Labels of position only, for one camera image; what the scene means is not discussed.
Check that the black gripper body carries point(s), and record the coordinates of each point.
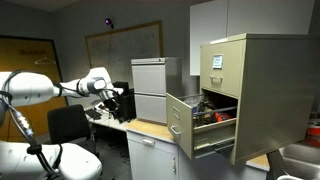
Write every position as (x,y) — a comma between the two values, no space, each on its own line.
(109,97)

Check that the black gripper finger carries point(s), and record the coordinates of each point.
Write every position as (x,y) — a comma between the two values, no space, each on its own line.
(116,106)
(108,109)

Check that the beige bottom drawer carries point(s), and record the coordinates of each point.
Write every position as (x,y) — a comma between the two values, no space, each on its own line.
(191,121)

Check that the beige drawer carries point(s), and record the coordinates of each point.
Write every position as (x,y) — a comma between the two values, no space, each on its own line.
(220,67)
(191,121)

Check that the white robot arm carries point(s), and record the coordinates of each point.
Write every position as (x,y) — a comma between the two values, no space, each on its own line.
(30,160)

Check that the grey left filing cabinet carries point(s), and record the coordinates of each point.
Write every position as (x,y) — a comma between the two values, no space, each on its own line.
(153,78)

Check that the grey base cabinet wooden top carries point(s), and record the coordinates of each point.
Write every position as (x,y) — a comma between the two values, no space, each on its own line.
(155,156)

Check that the orange tool in drawer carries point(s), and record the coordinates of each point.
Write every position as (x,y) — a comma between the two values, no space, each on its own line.
(221,116)

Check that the beige top drawer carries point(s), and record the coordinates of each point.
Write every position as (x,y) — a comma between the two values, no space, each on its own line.
(220,67)

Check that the beige right filing cabinet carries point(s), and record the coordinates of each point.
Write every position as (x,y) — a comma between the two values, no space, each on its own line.
(280,77)

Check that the black computer tower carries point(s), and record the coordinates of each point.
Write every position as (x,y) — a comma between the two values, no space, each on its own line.
(126,109)

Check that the white desk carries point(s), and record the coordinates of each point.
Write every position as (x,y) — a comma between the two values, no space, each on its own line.
(106,119)

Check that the black keyboard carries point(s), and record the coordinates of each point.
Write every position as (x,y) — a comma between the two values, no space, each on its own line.
(93,114)

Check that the black office chair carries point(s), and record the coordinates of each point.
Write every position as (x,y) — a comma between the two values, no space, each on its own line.
(69,123)

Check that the framed whiteboard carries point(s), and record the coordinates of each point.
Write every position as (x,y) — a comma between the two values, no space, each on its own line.
(116,48)

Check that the orange door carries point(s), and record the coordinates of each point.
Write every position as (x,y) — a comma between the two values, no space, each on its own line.
(37,55)

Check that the steel sink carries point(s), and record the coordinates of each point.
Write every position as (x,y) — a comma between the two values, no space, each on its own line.
(302,161)

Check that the purple-lit wall camera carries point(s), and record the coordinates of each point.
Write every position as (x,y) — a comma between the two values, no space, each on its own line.
(109,22)

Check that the white wall cupboard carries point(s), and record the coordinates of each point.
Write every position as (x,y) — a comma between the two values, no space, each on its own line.
(218,19)

